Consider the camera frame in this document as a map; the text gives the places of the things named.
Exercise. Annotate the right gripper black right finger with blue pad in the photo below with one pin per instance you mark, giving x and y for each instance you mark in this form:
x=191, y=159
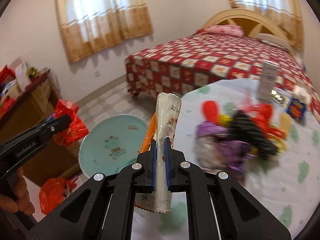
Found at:
x=218, y=207

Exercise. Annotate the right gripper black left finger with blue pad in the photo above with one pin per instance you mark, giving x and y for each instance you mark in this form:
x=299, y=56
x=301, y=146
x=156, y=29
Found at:
x=102, y=207

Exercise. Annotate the white snack wrapper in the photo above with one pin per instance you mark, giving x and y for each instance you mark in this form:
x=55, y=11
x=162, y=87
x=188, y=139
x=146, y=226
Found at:
x=161, y=129

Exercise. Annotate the purple foil wrapper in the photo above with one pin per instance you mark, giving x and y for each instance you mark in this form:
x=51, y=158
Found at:
x=216, y=151

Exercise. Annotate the black knitted cloth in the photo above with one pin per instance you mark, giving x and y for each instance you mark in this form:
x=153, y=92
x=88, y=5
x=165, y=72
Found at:
x=244, y=129

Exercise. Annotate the yellow snack wrapper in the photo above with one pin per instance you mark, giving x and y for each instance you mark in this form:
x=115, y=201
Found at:
x=224, y=120

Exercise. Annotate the person's left hand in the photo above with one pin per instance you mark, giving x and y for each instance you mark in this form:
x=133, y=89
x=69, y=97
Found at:
x=22, y=202

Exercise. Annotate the brown wooden cabinet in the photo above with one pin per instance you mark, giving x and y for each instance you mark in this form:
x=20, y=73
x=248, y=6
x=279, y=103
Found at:
x=33, y=106

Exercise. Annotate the red bag on floor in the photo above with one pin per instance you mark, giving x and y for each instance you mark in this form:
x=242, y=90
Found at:
x=54, y=192

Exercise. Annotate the light blue round bin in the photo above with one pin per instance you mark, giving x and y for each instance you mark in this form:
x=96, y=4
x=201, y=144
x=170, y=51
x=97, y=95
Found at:
x=112, y=144

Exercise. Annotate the red bag near cabinet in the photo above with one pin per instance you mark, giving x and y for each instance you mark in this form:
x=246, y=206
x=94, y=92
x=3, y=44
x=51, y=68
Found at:
x=75, y=129

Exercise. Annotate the red mesh scrubber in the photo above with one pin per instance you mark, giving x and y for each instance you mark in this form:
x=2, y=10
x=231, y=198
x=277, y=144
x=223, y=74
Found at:
x=210, y=111

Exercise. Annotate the red plastic bag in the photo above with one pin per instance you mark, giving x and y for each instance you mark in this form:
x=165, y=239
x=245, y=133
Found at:
x=261, y=115

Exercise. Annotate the yellow sponge bar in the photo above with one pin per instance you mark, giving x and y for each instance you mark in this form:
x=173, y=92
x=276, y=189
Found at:
x=284, y=124

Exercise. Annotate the shiny yellow foil packet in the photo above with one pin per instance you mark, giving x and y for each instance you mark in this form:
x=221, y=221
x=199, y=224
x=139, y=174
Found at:
x=279, y=98

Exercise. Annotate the blue milk carton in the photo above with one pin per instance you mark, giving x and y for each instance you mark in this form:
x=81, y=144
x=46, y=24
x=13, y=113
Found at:
x=299, y=103

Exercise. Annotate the tall white carton box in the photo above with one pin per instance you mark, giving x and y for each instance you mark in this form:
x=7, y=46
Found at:
x=267, y=81

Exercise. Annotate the bed with red checkered cover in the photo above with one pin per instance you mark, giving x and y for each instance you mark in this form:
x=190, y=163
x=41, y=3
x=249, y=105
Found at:
x=188, y=63

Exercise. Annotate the left beige curtain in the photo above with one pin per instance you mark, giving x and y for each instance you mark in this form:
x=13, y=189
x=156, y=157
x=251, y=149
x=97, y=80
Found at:
x=89, y=26

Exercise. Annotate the beige curtain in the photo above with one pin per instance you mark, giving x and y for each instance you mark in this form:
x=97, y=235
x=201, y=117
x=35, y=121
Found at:
x=89, y=26
x=287, y=14

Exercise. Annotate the striped grey pillow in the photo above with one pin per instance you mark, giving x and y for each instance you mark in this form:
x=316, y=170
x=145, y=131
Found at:
x=273, y=39

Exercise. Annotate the pink pillow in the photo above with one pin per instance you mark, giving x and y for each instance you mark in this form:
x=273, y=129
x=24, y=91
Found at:
x=232, y=30

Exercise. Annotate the cream wooden headboard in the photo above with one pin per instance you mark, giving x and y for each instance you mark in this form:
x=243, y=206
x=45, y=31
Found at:
x=251, y=22

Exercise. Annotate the right beige curtain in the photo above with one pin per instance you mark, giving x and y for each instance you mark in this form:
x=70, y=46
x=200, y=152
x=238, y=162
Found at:
x=287, y=14

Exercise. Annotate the wall socket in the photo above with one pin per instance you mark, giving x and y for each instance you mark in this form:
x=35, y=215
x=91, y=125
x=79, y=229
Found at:
x=97, y=73

